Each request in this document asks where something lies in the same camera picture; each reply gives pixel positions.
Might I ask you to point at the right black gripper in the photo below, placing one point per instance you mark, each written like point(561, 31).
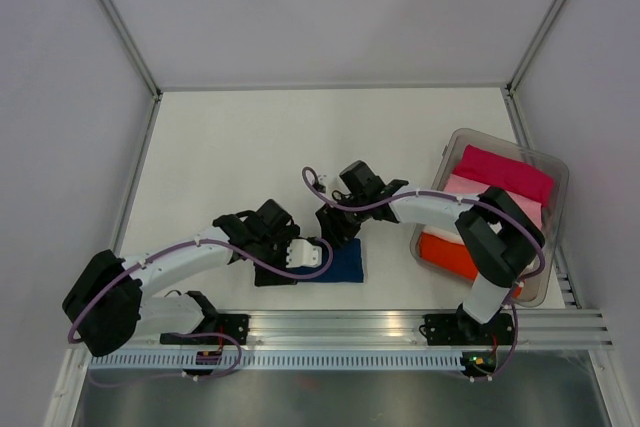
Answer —
point(333, 227)

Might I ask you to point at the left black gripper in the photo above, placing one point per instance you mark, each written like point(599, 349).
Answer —
point(285, 234)

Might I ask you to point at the blue t-shirt with print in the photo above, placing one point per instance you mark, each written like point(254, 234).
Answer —
point(347, 266)

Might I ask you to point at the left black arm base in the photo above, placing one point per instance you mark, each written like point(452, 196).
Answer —
point(227, 327)

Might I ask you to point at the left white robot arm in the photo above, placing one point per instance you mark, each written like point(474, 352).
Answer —
point(117, 299)

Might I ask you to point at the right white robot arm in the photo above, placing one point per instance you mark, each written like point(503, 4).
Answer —
point(500, 238)

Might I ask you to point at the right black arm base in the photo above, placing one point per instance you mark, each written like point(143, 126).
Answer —
point(442, 329)

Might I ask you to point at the white folded t-shirt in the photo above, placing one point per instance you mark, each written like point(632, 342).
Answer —
point(442, 234)

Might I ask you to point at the orange folded t-shirt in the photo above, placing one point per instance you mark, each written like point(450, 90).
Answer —
point(449, 256)

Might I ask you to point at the light pink folded t-shirt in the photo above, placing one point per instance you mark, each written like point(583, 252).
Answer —
point(460, 185)

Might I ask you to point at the magenta folded t-shirt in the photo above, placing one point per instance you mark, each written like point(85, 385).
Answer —
point(509, 174)

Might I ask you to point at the clear plastic storage bin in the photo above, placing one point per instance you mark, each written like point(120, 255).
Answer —
point(541, 291)

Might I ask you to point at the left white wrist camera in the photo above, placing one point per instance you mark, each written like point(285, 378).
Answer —
point(303, 253)

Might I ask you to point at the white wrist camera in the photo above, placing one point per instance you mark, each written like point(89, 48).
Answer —
point(303, 253)
point(319, 184)

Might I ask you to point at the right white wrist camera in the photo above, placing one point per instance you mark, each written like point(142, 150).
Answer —
point(319, 184)

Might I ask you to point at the white slotted cable duct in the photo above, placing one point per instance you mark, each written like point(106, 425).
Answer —
point(283, 360)

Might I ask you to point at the aluminium front rail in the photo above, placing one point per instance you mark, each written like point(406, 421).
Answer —
point(535, 329)

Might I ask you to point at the left aluminium frame post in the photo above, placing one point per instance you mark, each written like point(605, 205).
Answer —
point(128, 44)

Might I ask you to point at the aluminium frame post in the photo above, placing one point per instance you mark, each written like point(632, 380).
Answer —
point(551, 16)
point(128, 44)

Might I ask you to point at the right aluminium frame post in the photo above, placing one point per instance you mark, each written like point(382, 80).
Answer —
point(551, 16)

